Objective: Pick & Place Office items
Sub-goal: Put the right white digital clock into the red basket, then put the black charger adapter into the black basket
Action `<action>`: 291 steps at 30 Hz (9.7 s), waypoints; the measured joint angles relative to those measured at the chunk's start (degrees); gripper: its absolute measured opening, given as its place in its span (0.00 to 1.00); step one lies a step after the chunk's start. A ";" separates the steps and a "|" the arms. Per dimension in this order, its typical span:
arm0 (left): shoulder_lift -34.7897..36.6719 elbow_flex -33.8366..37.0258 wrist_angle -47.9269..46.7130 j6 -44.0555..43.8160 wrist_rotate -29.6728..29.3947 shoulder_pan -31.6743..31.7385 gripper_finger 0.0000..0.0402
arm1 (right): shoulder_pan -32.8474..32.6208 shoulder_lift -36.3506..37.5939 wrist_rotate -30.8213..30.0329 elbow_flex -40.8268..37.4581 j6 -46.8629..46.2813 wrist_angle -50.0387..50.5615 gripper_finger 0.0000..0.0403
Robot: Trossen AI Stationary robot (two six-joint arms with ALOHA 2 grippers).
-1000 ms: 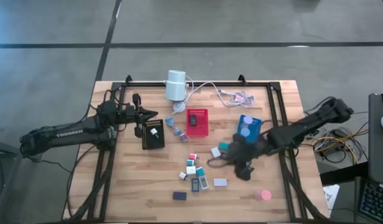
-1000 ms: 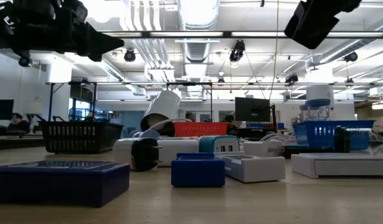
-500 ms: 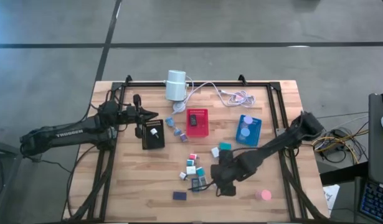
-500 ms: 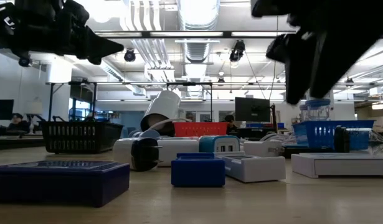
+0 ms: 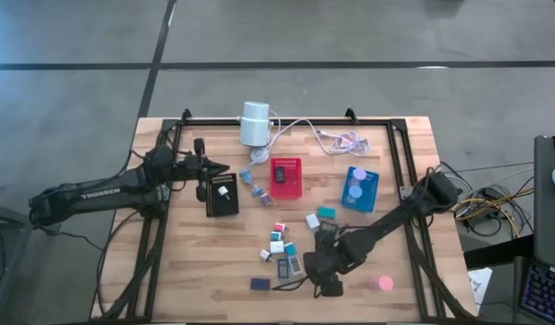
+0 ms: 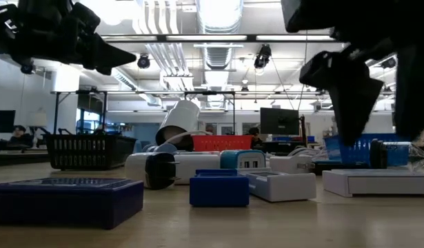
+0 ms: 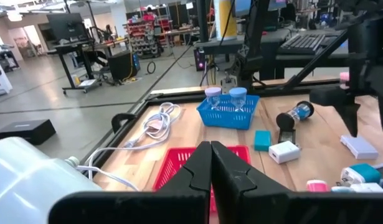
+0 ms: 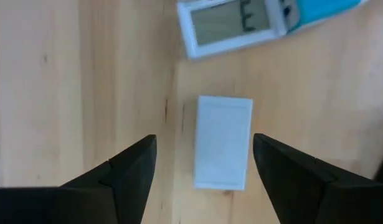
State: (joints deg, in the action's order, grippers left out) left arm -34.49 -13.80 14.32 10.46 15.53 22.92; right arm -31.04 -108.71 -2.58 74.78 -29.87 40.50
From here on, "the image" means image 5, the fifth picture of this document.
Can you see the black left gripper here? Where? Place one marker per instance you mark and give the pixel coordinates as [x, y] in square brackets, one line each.
[199, 169]

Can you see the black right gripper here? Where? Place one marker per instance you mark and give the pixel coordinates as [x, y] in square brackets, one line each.
[329, 264]

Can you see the pale bluish white wall charger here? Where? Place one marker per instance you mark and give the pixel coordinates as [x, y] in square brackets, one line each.
[223, 191]

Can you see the teal white wall charger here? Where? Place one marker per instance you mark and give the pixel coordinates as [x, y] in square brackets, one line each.
[289, 248]

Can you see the blue framed digital display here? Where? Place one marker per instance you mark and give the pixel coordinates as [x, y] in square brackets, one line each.
[282, 268]

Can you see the pink round disc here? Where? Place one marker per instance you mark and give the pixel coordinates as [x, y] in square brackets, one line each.
[382, 283]

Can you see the purple wall charger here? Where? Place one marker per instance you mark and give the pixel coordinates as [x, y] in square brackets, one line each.
[266, 199]

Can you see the white charger with black face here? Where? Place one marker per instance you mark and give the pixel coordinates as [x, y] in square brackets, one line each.
[265, 255]

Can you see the black digital display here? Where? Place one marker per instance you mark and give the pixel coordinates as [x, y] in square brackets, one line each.
[327, 225]
[280, 174]

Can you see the dark purple digital display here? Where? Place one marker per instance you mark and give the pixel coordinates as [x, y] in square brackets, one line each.
[260, 283]

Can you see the purple hourglass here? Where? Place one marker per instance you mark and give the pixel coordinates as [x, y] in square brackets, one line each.
[359, 173]

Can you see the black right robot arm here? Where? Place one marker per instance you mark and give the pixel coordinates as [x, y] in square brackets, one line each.
[394, 216]

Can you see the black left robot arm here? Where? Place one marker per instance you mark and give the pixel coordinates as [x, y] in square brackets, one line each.
[101, 194]

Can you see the black plastic basket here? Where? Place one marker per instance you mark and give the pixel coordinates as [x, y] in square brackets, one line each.
[227, 208]

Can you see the teal rectangular block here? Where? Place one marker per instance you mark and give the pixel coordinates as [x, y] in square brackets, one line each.
[326, 212]

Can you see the white desk lamp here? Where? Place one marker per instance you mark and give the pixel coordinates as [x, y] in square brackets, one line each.
[254, 130]

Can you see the blue plastic basket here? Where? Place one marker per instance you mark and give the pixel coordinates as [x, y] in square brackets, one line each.
[369, 201]

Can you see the red plastic basket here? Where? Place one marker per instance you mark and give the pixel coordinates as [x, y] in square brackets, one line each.
[295, 189]

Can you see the white paper sheet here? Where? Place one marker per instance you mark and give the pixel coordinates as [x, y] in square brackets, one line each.
[480, 282]

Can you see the black metal stand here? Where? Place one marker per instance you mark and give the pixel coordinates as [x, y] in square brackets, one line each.
[6, 225]

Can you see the black computer keyboard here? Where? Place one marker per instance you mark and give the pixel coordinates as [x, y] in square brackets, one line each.
[545, 291]

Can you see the white cube wall charger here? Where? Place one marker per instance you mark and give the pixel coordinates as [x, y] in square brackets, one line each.
[312, 221]

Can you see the black aluminium table frame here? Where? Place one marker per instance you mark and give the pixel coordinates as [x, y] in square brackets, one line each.
[205, 122]

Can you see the large white wall charger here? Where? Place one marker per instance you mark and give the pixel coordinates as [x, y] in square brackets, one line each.
[277, 247]

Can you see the blue white wall charger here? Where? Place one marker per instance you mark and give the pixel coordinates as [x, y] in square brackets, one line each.
[275, 235]

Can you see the pink white wall charger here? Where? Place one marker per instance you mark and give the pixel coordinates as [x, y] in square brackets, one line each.
[280, 227]

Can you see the black frame clamp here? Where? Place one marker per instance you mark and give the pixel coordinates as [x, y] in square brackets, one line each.
[350, 115]
[185, 114]

